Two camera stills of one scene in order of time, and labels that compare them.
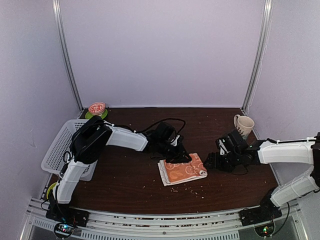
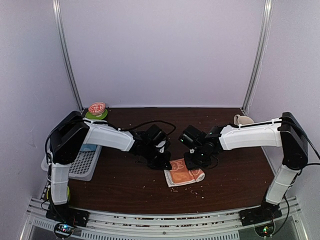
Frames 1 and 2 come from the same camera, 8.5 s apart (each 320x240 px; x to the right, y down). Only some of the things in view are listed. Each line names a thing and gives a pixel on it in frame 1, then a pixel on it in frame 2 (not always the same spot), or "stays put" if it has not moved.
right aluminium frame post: x=264 y=28 stays put
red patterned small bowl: x=97 y=108 stays put
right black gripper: x=214 y=163 -> x=189 y=163
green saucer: x=88 y=115 stays put
